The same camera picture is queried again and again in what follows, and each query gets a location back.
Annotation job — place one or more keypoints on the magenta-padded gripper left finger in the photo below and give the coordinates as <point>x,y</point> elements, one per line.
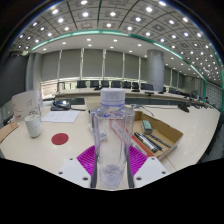
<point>75,171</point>

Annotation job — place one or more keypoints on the long curved conference desk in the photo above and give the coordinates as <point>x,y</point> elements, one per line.
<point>83,93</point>

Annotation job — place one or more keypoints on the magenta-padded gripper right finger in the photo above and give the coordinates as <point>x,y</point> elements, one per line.
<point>148,171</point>

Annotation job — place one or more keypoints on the white paper ream package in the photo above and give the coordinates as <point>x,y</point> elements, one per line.
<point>26,105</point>

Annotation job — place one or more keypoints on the black and silver marker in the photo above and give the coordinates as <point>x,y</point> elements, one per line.
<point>146,141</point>

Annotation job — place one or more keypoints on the white printed paper sheet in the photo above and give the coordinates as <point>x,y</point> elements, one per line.
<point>60,116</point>

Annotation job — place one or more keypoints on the brown cardboard box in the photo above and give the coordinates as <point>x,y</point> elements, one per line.
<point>170,131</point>

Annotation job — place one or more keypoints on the white ceramic mug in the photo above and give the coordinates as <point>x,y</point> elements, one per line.
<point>32,126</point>

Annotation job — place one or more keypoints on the grey round column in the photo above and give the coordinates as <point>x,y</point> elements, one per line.
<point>155,70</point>

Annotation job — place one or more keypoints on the row of black office chairs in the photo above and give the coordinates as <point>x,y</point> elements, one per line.
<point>116,84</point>

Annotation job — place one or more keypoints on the clear plastic water bottle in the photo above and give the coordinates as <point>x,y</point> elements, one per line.
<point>112,133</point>

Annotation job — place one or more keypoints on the teal board eraser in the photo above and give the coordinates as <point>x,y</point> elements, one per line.
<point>147,127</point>

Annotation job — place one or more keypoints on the flat round red coaster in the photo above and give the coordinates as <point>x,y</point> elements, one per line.
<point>60,139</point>

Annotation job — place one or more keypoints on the group of ceiling lights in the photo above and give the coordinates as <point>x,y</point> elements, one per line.
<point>112,14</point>

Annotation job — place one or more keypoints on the black table microphone base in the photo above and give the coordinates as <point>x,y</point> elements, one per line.
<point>183,107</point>

